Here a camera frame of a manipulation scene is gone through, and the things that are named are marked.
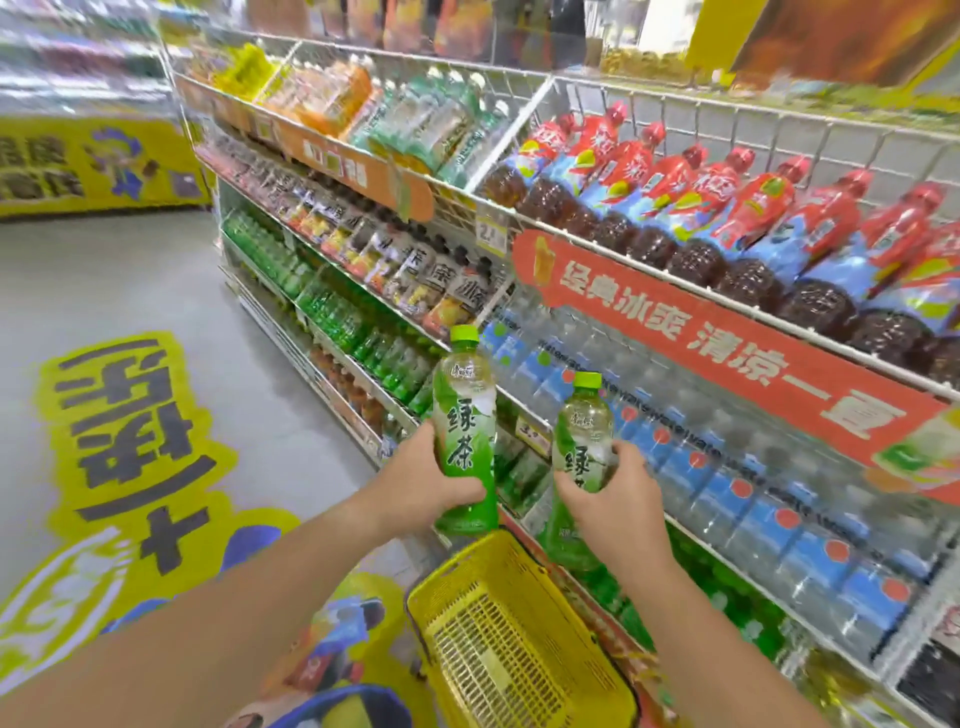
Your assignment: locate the person's right hand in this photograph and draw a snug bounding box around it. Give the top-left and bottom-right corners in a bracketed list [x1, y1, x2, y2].
[553, 438, 673, 579]

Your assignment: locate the person's left hand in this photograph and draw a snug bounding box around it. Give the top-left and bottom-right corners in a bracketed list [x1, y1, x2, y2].
[367, 419, 489, 538]

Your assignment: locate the yellow shopping basket trolley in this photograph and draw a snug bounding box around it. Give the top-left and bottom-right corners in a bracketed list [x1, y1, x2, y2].
[404, 528, 643, 728]

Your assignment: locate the white wire shelf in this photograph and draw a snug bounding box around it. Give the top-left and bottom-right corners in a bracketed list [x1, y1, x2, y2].
[157, 29, 960, 728]

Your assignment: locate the person's right forearm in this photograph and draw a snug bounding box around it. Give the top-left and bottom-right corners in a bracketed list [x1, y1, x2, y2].
[629, 558, 834, 728]

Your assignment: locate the person's left forearm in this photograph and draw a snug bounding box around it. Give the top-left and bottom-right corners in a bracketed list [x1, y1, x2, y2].
[0, 494, 399, 728]

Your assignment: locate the row of dark tea bottles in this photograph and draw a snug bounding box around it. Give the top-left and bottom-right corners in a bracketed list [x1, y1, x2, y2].
[284, 183, 515, 339]

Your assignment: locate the row of red-cap iced tea bottles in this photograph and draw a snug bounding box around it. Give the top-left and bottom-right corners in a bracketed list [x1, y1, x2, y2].
[479, 101, 960, 391]

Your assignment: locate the row of large green-capped bottles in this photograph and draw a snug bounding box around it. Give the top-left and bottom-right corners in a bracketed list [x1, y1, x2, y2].
[494, 434, 556, 519]

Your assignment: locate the row of orange-brown bottles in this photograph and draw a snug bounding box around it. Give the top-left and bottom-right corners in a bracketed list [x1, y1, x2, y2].
[311, 348, 388, 436]

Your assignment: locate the row of blue water bottles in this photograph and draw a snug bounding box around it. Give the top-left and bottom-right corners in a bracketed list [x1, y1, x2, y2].
[479, 303, 939, 661]

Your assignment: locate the row of bright green bottles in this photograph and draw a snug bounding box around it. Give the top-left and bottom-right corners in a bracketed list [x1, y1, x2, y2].
[577, 524, 789, 661]

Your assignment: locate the row of dark green bottles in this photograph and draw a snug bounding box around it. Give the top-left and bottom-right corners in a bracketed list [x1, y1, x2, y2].
[296, 277, 376, 354]

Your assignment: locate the red promotional shelf banner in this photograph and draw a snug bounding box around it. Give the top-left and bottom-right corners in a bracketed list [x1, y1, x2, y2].
[512, 228, 960, 508]

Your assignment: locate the white yellow price tag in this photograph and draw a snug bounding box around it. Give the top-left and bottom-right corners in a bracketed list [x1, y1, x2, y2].
[473, 213, 511, 260]

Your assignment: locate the row of pale yellow bottles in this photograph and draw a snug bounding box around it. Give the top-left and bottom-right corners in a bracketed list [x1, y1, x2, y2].
[787, 637, 901, 728]

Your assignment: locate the row of green label bottles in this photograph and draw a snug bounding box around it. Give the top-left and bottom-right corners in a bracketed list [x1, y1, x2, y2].
[221, 209, 316, 301]

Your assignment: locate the yellow cartoon floor sticker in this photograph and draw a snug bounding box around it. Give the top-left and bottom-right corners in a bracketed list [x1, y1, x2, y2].
[0, 329, 444, 728]

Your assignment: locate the row of black white-label bottles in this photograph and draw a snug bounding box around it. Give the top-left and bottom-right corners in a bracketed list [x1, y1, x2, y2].
[896, 607, 960, 728]

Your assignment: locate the row of pink label bottles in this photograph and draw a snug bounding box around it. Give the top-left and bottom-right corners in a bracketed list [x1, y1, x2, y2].
[194, 131, 301, 219]

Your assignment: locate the row of clear green bottles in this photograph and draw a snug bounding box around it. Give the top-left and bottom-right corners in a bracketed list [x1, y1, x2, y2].
[341, 67, 511, 189]

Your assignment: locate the yellow display counter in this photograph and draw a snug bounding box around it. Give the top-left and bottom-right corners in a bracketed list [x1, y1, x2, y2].
[0, 112, 211, 220]

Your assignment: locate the black red snack carton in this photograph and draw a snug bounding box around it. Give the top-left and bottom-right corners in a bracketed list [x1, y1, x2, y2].
[382, 0, 433, 54]
[433, 0, 496, 61]

